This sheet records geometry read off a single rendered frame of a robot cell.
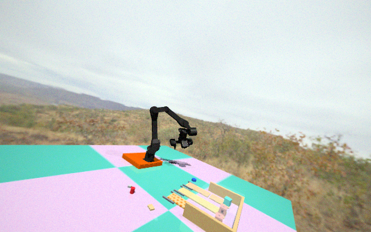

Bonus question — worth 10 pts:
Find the yellow strip with pink zigzag pattern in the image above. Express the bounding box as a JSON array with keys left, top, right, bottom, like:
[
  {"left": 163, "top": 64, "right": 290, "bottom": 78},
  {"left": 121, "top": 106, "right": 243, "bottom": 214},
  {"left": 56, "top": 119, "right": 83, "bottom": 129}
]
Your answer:
[{"left": 186, "top": 182, "right": 200, "bottom": 192}]

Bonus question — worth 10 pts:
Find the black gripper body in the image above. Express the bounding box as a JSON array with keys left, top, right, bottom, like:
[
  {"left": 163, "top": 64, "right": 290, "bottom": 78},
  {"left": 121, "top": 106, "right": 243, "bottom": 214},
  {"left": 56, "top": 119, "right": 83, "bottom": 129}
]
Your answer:
[{"left": 170, "top": 135, "right": 193, "bottom": 146}]

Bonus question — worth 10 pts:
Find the pale yellow striped strip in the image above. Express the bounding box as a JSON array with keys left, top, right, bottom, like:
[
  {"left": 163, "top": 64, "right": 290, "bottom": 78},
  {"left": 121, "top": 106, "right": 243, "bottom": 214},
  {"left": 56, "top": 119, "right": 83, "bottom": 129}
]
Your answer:
[{"left": 178, "top": 187, "right": 194, "bottom": 198}]

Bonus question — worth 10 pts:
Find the yellow strip with orange polka dots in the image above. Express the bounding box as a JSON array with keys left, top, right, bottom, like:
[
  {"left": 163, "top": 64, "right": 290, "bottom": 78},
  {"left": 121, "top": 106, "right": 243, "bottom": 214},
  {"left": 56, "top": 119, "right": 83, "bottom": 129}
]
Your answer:
[{"left": 167, "top": 193, "right": 186, "bottom": 209}]

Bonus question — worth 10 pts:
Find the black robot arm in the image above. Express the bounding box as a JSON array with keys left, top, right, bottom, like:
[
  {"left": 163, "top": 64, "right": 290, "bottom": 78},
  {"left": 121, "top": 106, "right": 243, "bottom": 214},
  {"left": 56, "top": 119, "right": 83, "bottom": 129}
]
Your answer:
[{"left": 143, "top": 106, "right": 198, "bottom": 162}]

